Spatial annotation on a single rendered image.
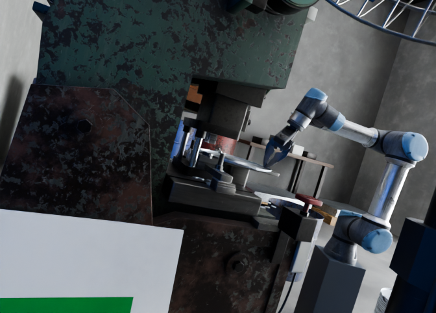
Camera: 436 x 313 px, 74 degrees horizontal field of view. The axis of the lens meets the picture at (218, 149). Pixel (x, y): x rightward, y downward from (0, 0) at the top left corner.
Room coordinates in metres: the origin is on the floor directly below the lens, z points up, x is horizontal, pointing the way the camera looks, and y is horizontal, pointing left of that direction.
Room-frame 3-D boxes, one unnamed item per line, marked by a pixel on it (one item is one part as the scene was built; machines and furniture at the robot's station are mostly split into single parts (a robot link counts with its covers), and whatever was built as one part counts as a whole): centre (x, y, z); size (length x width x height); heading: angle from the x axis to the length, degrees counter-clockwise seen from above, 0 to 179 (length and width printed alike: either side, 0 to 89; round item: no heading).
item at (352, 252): (1.39, -0.71, 0.50); 0.15 x 0.15 x 0.10
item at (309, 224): (0.86, -0.29, 0.62); 0.10 x 0.06 x 0.20; 23
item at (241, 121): (1.08, 0.01, 1.04); 0.17 x 0.15 x 0.30; 113
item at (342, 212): (1.38, -0.71, 0.62); 0.13 x 0.12 x 0.14; 14
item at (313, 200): (0.85, -0.30, 0.72); 0.07 x 0.06 x 0.08; 113
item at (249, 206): (1.06, 0.04, 0.68); 0.45 x 0.30 x 0.06; 23
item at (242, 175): (1.13, -0.12, 0.72); 0.25 x 0.14 x 0.14; 113
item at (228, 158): (1.11, -0.07, 0.78); 0.29 x 0.29 x 0.01
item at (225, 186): (0.90, -0.02, 0.76); 0.17 x 0.06 x 0.10; 23
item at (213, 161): (1.06, 0.04, 0.76); 0.15 x 0.09 x 0.05; 23
